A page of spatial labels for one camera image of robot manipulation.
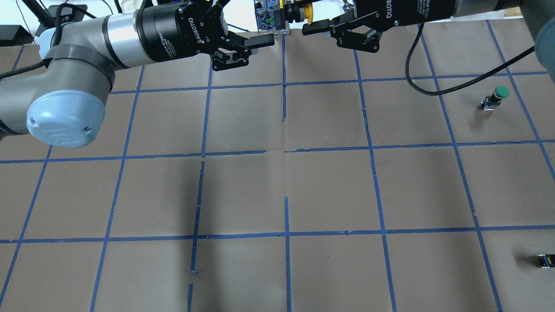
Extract yellow push button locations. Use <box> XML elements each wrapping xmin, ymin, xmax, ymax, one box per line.
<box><xmin>254</xmin><ymin>0</ymin><xmax>314</xmax><ymax>35</ymax></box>

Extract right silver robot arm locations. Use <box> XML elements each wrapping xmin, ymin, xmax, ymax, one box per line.
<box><xmin>302</xmin><ymin>0</ymin><xmax>554</xmax><ymax>78</ymax></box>

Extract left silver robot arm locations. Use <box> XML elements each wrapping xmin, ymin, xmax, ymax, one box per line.
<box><xmin>0</xmin><ymin>0</ymin><xmax>275</xmax><ymax>148</ymax></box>

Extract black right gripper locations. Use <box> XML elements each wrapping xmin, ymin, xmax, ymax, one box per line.
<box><xmin>302</xmin><ymin>0</ymin><xmax>456</xmax><ymax>53</ymax></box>

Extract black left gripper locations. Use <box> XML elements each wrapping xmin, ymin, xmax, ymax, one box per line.
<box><xmin>134</xmin><ymin>0</ymin><xmax>275</xmax><ymax>72</ymax></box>

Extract green push button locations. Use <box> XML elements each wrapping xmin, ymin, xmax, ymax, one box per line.
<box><xmin>480</xmin><ymin>86</ymin><xmax>511</xmax><ymax>112</ymax></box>

